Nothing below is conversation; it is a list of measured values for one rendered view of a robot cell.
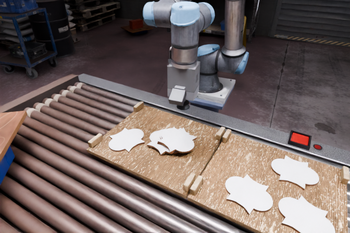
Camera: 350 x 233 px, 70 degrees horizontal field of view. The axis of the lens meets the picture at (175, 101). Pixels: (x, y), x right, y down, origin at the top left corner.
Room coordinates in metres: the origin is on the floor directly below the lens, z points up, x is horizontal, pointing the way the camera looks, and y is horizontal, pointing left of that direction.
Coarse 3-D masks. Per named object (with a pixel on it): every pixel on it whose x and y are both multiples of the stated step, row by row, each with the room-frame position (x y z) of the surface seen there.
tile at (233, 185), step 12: (228, 180) 0.53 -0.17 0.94; (240, 180) 0.53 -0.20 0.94; (252, 180) 0.53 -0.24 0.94; (228, 192) 0.48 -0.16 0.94; (240, 192) 0.48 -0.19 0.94; (252, 192) 0.48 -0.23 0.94; (264, 192) 0.48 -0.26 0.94; (240, 204) 0.44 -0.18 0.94; (252, 204) 0.44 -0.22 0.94; (264, 204) 0.44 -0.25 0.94
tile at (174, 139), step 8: (168, 128) 0.75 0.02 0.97; (168, 136) 0.71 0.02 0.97; (176, 136) 0.71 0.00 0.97; (184, 136) 0.71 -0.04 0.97; (192, 136) 0.71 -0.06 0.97; (168, 144) 0.66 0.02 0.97; (176, 144) 0.66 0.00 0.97; (184, 144) 0.66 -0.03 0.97; (192, 144) 0.66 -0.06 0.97; (184, 152) 0.63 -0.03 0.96
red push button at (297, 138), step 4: (292, 136) 0.76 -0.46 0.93; (296, 136) 0.76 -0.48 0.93; (300, 136) 0.76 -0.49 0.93; (304, 136) 0.76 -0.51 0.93; (292, 140) 0.73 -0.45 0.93; (296, 140) 0.73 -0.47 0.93; (300, 140) 0.73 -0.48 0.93; (304, 140) 0.73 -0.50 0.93; (308, 140) 0.73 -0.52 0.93; (304, 144) 0.71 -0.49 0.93
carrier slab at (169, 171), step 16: (144, 112) 0.91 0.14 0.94; (160, 112) 0.91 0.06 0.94; (112, 128) 0.80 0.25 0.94; (128, 128) 0.80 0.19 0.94; (144, 128) 0.80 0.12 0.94; (160, 128) 0.80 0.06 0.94; (176, 128) 0.80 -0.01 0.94; (192, 128) 0.80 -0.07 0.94; (208, 128) 0.80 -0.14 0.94; (144, 144) 0.70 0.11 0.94; (208, 144) 0.70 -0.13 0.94; (112, 160) 0.62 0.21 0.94; (128, 160) 0.62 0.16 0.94; (144, 160) 0.62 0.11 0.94; (160, 160) 0.62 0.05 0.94; (176, 160) 0.62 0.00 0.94; (192, 160) 0.62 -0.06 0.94; (208, 160) 0.62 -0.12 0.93; (144, 176) 0.55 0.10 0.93; (160, 176) 0.55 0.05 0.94; (176, 176) 0.55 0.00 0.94; (176, 192) 0.49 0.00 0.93
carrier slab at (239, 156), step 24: (240, 144) 0.70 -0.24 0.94; (264, 144) 0.70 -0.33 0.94; (216, 168) 0.58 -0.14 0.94; (240, 168) 0.58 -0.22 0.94; (264, 168) 0.58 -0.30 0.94; (312, 168) 0.58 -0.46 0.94; (336, 168) 0.58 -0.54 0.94; (216, 192) 0.49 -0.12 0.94; (288, 192) 0.49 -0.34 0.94; (312, 192) 0.49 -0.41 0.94; (336, 192) 0.49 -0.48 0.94; (240, 216) 0.41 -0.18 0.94; (264, 216) 0.41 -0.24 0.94; (336, 216) 0.41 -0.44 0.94
